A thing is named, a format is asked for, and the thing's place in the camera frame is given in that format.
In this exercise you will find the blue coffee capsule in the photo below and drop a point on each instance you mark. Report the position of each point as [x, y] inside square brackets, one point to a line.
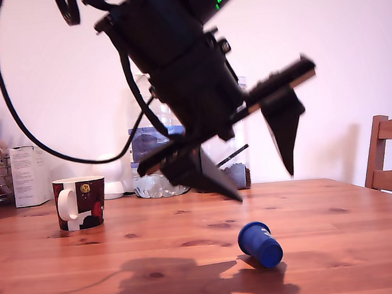
[260, 244]

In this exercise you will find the white cardboard box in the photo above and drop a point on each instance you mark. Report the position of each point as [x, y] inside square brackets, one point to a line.
[26, 177]

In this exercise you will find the large clear water bottle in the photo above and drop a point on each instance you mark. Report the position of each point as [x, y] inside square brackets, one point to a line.
[146, 143]

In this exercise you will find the dark red patterned mug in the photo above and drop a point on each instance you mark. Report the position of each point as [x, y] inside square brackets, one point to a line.
[86, 203]

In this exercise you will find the wooden chair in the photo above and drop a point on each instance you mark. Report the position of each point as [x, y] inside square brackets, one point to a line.
[389, 178]

